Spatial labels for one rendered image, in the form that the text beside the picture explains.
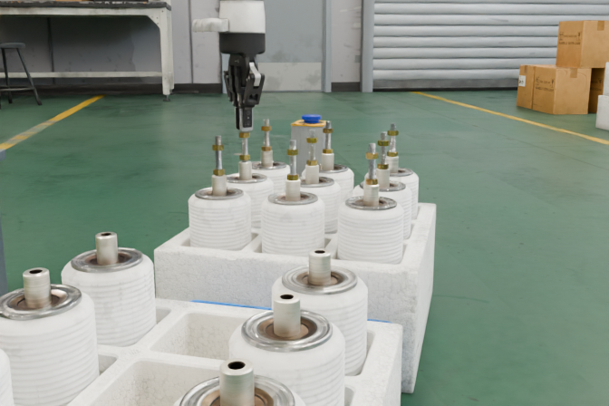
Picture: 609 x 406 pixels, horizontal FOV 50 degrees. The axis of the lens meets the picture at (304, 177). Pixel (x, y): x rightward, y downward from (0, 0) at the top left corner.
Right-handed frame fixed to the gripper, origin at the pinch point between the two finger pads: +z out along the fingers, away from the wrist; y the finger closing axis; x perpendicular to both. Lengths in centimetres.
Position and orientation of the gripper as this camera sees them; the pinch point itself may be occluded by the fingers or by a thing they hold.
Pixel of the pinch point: (243, 119)
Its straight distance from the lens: 111.0
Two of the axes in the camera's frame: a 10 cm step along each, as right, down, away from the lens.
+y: -4.5, -1.9, 8.7
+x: -8.9, 0.9, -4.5
